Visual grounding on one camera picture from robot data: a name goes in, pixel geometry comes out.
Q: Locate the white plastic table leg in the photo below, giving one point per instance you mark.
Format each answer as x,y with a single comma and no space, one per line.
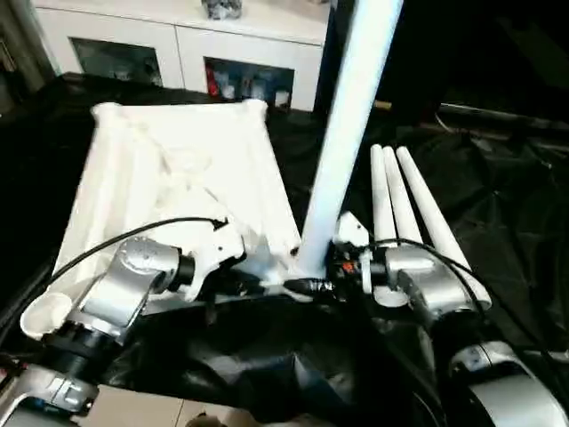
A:
440,222
402,196
351,116
380,196

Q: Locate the white plastic table top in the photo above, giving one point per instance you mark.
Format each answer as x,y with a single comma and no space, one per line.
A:
178,178

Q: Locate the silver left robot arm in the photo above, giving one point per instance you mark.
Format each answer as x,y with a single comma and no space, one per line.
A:
107,311

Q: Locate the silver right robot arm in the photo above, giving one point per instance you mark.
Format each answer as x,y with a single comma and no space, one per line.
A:
462,329

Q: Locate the black plastic mat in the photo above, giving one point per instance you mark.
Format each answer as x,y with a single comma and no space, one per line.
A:
498,222

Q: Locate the small tan label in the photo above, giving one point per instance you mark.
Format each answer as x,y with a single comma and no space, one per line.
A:
380,105

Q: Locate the red bottle in cabinet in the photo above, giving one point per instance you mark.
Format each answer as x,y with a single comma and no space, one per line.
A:
213,84

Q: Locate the long black bar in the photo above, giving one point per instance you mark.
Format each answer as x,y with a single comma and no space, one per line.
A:
507,118

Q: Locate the white cabinet with glass doors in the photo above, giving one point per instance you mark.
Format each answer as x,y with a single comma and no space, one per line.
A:
178,44

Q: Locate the grey object on cabinet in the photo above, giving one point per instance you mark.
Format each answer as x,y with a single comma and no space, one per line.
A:
222,8

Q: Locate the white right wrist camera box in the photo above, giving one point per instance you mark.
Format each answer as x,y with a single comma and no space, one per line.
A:
354,240

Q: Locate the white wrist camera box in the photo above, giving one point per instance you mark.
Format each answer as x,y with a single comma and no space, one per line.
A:
354,240
213,253

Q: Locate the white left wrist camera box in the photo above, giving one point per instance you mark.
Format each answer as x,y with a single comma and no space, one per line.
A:
213,253

